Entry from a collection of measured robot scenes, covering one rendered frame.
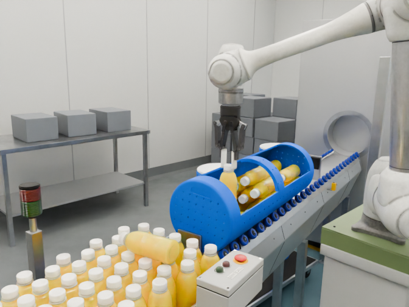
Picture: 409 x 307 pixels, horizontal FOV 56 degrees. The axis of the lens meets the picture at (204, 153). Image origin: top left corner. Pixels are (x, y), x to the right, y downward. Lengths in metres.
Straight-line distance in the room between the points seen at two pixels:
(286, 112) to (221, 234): 4.14
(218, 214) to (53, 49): 3.70
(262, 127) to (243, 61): 4.01
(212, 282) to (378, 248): 0.64
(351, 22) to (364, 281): 0.87
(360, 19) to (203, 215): 0.84
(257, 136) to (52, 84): 2.62
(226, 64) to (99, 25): 4.00
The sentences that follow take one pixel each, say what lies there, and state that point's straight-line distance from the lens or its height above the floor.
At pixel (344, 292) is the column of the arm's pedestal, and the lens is 1.59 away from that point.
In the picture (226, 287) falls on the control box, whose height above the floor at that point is 1.10.
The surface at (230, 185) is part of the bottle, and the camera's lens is 1.44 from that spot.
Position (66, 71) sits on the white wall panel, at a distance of 4.86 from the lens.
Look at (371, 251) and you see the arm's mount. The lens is 1.47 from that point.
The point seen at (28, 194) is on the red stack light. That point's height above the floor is 1.24.
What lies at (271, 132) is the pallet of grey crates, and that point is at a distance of 5.11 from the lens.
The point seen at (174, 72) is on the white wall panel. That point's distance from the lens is 5.77.
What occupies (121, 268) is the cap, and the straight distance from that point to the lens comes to 1.14.
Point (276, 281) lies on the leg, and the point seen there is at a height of 0.32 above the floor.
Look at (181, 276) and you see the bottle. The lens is 1.16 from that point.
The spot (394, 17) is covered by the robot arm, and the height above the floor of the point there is 1.77.
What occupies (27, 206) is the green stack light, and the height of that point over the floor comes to 1.20.
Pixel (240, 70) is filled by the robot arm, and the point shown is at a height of 1.63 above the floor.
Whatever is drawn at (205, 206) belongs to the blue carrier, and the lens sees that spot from 1.42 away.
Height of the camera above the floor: 1.65
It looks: 13 degrees down
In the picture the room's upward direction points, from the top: 1 degrees clockwise
